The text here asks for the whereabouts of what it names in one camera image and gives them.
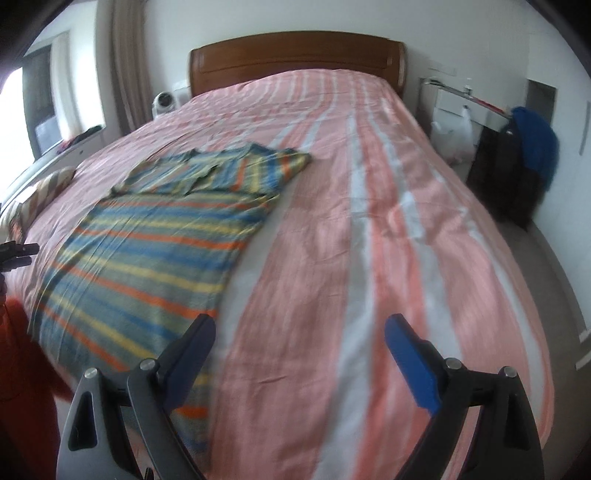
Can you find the blue jacket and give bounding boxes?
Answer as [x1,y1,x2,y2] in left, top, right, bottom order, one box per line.
[510,106,559,192]

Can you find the beige curtain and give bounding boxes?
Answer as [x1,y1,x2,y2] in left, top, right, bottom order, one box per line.
[95,0,148,137]

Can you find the bed with pink striped cover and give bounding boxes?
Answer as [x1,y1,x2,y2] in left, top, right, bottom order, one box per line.
[0,68,555,480]

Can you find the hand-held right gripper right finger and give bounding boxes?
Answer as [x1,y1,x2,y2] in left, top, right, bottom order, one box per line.
[385,314,546,480]

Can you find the window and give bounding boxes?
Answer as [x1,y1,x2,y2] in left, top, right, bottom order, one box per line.
[21,44,65,160]

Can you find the white window seat cabinet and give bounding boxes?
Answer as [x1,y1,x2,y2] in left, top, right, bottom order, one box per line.
[0,127,114,204]

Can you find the wooden headboard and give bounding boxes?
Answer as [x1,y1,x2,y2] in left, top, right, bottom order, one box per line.
[188,31,409,100]

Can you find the brown striped pillow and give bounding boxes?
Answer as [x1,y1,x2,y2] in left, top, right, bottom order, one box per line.
[0,166,77,232]

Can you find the white round device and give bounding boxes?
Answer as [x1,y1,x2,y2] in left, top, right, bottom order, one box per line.
[152,91,177,118]

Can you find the white desk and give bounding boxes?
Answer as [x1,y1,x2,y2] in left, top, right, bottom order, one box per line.
[418,76,513,132]

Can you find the striped knit shirt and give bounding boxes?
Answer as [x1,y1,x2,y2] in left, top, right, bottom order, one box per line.
[28,143,312,455]

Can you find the white plastic bag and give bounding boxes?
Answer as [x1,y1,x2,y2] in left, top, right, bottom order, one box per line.
[431,106,474,160]

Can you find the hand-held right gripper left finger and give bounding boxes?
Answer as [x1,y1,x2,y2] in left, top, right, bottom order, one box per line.
[56,314,217,480]

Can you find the person's orange clothing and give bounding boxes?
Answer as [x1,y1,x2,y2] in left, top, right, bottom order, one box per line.
[0,298,77,480]

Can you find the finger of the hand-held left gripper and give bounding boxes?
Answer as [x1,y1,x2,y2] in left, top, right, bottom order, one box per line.
[0,242,40,271]

